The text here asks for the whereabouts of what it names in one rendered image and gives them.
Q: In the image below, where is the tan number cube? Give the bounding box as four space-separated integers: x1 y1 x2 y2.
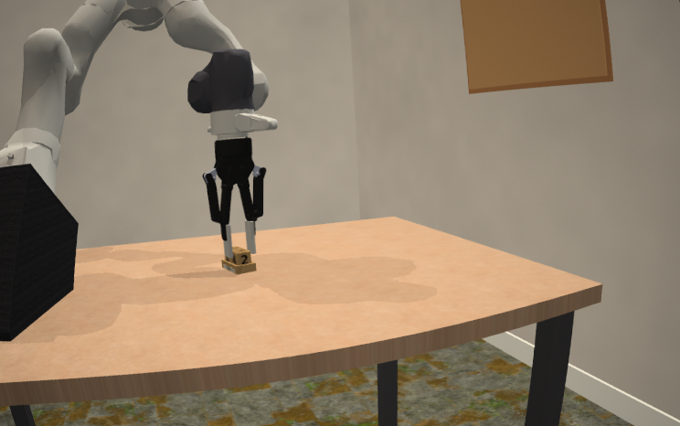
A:
231 249 251 266
225 246 242 263

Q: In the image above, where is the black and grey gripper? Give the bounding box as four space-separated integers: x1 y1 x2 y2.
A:
203 137 266 258

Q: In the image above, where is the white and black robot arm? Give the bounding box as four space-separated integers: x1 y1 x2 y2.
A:
0 0 278 195

